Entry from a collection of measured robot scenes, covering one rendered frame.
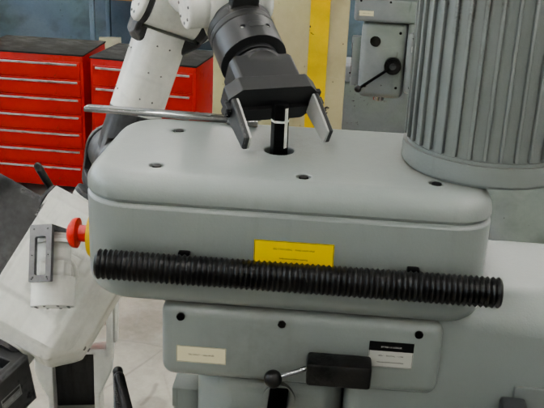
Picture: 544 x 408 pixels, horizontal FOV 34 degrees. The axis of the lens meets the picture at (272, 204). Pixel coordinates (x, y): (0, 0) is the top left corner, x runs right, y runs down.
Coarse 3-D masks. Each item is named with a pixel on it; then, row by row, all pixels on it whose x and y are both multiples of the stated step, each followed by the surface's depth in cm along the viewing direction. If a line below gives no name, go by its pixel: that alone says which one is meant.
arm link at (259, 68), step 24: (240, 24) 112; (264, 24) 112; (216, 48) 114; (240, 48) 112; (264, 48) 111; (240, 72) 108; (264, 72) 109; (288, 72) 110; (240, 96) 107; (264, 96) 108; (288, 96) 109
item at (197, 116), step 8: (88, 104) 123; (96, 104) 123; (96, 112) 122; (104, 112) 121; (112, 112) 121; (120, 112) 121; (128, 112) 121; (136, 112) 121; (144, 112) 121; (152, 112) 121; (160, 112) 121; (168, 112) 121; (176, 112) 121; (184, 112) 121; (192, 112) 121; (200, 120) 120; (208, 120) 120; (216, 120) 120; (224, 120) 119
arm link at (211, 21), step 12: (180, 0) 120; (192, 0) 116; (204, 0) 116; (216, 0) 116; (228, 0) 116; (240, 0) 113; (252, 0) 114; (180, 12) 121; (192, 12) 116; (204, 12) 117; (216, 12) 117; (228, 12) 114; (240, 12) 113; (252, 12) 113; (264, 12) 115; (192, 24) 118; (204, 24) 119; (216, 24) 114
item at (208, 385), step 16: (208, 384) 112; (224, 384) 111; (240, 384) 110; (256, 384) 110; (288, 384) 110; (304, 384) 110; (208, 400) 113; (224, 400) 111; (240, 400) 111; (256, 400) 111; (288, 400) 110; (304, 400) 110; (320, 400) 110; (336, 400) 111
